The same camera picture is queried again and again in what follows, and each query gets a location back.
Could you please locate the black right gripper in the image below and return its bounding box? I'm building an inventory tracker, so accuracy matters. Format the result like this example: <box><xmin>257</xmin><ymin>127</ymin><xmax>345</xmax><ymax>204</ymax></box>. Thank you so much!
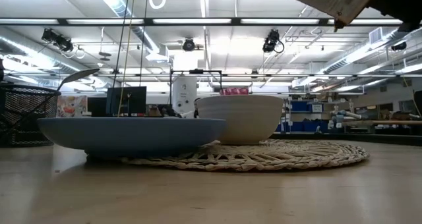
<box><xmin>368</xmin><ymin>0</ymin><xmax>422</xmax><ymax>33</ymax></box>

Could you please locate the orange cereal box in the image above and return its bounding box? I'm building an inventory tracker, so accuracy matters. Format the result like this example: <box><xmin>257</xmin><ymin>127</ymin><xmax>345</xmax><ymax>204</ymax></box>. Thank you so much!
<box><xmin>268</xmin><ymin>0</ymin><xmax>376</xmax><ymax>26</ymax></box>

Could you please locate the red translucent plastic cup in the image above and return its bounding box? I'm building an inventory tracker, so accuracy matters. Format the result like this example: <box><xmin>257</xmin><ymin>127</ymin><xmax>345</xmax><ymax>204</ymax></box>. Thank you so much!
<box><xmin>220</xmin><ymin>88</ymin><xmax>249</xmax><ymax>96</ymax></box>

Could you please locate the white ceramic bowl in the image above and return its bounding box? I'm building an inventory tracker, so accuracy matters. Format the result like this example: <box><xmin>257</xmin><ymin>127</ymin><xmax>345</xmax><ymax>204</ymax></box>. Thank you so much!
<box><xmin>196</xmin><ymin>94</ymin><xmax>284</xmax><ymax>146</ymax></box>

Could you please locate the blue plate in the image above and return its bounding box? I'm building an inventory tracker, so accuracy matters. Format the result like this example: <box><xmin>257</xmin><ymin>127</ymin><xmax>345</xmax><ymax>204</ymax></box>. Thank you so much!
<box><xmin>37</xmin><ymin>117</ymin><xmax>227</xmax><ymax>159</ymax></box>

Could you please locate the dark metal spoon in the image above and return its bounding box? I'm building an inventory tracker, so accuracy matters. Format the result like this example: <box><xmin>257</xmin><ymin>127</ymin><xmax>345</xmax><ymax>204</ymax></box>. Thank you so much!
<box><xmin>56</xmin><ymin>68</ymin><xmax>100</xmax><ymax>92</ymax></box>

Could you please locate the wooden background table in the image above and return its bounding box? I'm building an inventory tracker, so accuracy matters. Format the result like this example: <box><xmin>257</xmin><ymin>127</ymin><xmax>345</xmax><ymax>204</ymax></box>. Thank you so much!
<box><xmin>342</xmin><ymin>119</ymin><xmax>422</xmax><ymax>126</ymax></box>

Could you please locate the blue storage bin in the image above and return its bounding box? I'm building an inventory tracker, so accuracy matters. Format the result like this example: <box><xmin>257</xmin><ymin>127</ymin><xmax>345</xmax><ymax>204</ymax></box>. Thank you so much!
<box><xmin>276</xmin><ymin>121</ymin><xmax>318</xmax><ymax>133</ymax></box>
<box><xmin>291</xmin><ymin>100</ymin><xmax>313</xmax><ymax>113</ymax></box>

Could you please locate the round woven straw placemat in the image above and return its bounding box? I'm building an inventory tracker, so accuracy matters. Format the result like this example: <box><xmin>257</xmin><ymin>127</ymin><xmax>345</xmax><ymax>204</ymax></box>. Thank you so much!
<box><xmin>120</xmin><ymin>138</ymin><xmax>370</xmax><ymax>172</ymax></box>

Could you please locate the white cylindrical tank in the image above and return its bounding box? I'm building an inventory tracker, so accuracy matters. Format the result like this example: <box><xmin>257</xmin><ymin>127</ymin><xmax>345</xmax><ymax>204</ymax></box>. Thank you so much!
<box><xmin>171</xmin><ymin>75</ymin><xmax>198</xmax><ymax>115</ymax></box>

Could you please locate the black overhead beam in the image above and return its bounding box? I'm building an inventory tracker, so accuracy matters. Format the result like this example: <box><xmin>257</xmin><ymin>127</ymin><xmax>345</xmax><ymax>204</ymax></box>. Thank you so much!
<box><xmin>0</xmin><ymin>17</ymin><xmax>422</xmax><ymax>27</ymax></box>

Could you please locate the large black monitor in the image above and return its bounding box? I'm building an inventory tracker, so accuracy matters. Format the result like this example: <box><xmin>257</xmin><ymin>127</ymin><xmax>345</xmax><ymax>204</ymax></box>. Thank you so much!
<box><xmin>105</xmin><ymin>86</ymin><xmax>148</xmax><ymax>117</ymax></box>

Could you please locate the small black monitor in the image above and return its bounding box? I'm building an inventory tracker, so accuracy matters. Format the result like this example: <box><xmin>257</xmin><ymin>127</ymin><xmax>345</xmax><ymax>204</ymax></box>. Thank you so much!
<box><xmin>87</xmin><ymin>97</ymin><xmax>108</xmax><ymax>117</ymax></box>

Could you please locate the colourful floral poster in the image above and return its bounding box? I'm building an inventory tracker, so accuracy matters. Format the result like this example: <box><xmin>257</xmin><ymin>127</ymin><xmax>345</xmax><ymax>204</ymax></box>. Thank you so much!
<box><xmin>56</xmin><ymin>95</ymin><xmax>88</xmax><ymax>118</ymax></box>

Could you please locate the black mesh utensil cup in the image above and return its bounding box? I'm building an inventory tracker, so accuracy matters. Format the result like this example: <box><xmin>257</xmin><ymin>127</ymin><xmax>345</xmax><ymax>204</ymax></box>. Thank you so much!
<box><xmin>0</xmin><ymin>83</ymin><xmax>62</xmax><ymax>148</ymax></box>

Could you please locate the black ceiling camera with cable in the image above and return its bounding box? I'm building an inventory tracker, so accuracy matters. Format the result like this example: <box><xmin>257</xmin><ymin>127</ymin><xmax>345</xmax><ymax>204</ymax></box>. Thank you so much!
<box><xmin>262</xmin><ymin>28</ymin><xmax>286</xmax><ymax>54</ymax></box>

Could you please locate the round black ceiling camera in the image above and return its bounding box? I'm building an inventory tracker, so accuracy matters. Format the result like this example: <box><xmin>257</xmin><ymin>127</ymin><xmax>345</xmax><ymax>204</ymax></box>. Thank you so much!
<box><xmin>182</xmin><ymin>38</ymin><xmax>196</xmax><ymax>52</ymax></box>

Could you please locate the black hanging cable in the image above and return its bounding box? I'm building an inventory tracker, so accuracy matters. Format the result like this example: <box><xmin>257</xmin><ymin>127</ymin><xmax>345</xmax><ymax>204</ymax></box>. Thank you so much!
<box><xmin>111</xmin><ymin>0</ymin><xmax>132</xmax><ymax>90</ymax></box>
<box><xmin>138</xmin><ymin>0</ymin><xmax>150</xmax><ymax>87</ymax></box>

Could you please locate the black ceiling camera cluster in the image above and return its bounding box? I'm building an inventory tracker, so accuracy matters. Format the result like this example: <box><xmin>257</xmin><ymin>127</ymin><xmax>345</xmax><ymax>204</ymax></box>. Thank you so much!
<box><xmin>41</xmin><ymin>28</ymin><xmax>75</xmax><ymax>53</ymax></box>

